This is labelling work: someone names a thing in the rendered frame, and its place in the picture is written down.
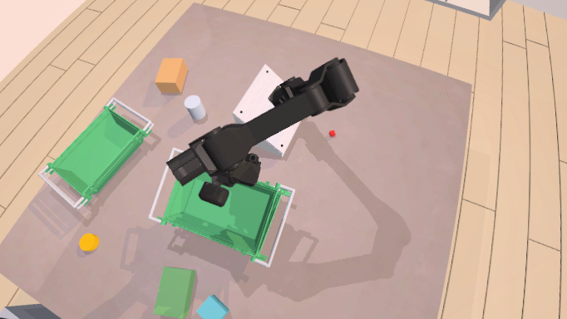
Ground orange cube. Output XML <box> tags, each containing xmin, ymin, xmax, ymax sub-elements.
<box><xmin>155</xmin><ymin>58</ymin><xmax>188</xmax><ymax>93</ymax></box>

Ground light blue block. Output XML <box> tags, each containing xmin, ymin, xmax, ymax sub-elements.
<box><xmin>196</xmin><ymin>295</ymin><xmax>229</xmax><ymax>319</ymax></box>

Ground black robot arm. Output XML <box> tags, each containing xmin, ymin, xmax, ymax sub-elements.
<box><xmin>166</xmin><ymin>58</ymin><xmax>359</xmax><ymax>187</ymax></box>

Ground light grey cylinder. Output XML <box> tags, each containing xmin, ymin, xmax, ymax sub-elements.
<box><xmin>185</xmin><ymin>96</ymin><xmax>205</xmax><ymax>120</ymax></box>

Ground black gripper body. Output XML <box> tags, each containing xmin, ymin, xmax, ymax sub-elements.
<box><xmin>198</xmin><ymin>173</ymin><xmax>230</xmax><ymax>207</ymax></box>

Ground green rectangular block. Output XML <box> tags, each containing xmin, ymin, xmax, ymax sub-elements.
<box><xmin>153</xmin><ymin>267</ymin><xmax>196</xmax><ymax>319</ymax></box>

